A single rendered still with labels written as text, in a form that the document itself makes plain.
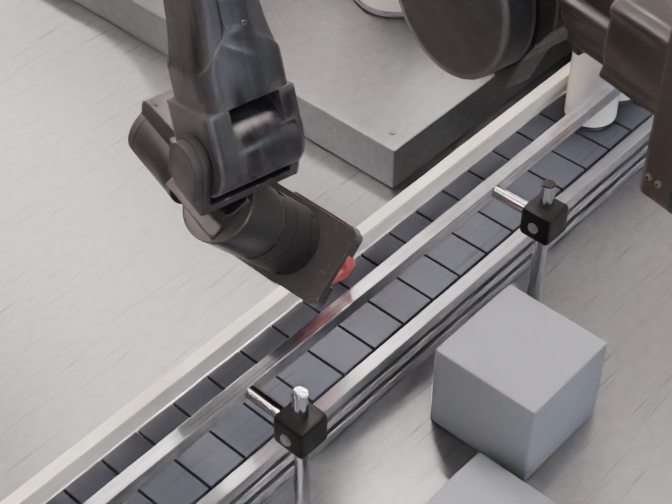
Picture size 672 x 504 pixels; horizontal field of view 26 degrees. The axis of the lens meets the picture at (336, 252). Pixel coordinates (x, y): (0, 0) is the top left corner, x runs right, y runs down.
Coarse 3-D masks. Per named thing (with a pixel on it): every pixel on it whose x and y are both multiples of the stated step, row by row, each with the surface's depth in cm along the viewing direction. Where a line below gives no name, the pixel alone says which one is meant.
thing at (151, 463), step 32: (608, 96) 133; (576, 128) 131; (512, 160) 127; (480, 192) 124; (448, 224) 121; (416, 256) 119; (352, 288) 116; (320, 320) 113; (288, 352) 111; (256, 384) 109; (192, 416) 106; (224, 416) 108; (160, 448) 104; (128, 480) 102
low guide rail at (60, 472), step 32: (544, 96) 141; (512, 128) 139; (448, 160) 134; (416, 192) 131; (384, 224) 129; (256, 320) 120; (224, 352) 118; (160, 384) 115; (192, 384) 117; (128, 416) 112; (96, 448) 111; (32, 480) 108; (64, 480) 110
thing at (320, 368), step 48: (528, 144) 141; (576, 144) 141; (528, 192) 136; (384, 240) 131; (480, 240) 131; (336, 288) 127; (384, 288) 127; (432, 288) 127; (288, 336) 123; (336, 336) 123; (384, 336) 123; (288, 384) 119; (144, 432) 116; (240, 432) 116; (96, 480) 112; (192, 480) 112
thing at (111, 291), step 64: (0, 0) 167; (64, 0) 167; (0, 64) 158; (64, 64) 158; (128, 64) 158; (0, 128) 150; (64, 128) 150; (128, 128) 150; (0, 192) 143; (64, 192) 143; (128, 192) 143; (320, 192) 143; (384, 192) 143; (640, 192) 143; (0, 256) 137; (64, 256) 137; (128, 256) 137; (192, 256) 137; (576, 256) 137; (640, 256) 137; (0, 320) 131; (64, 320) 131; (128, 320) 131; (192, 320) 131; (576, 320) 131; (640, 320) 131; (0, 384) 126; (64, 384) 126; (128, 384) 126; (640, 384) 126; (0, 448) 121; (64, 448) 121; (384, 448) 121; (448, 448) 121; (576, 448) 121; (640, 448) 121
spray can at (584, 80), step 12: (576, 60) 138; (588, 60) 136; (576, 72) 138; (588, 72) 137; (576, 84) 139; (588, 84) 138; (600, 84) 138; (576, 96) 140; (588, 96) 139; (564, 108) 144; (612, 108) 141; (588, 120) 141; (600, 120) 141; (612, 120) 142
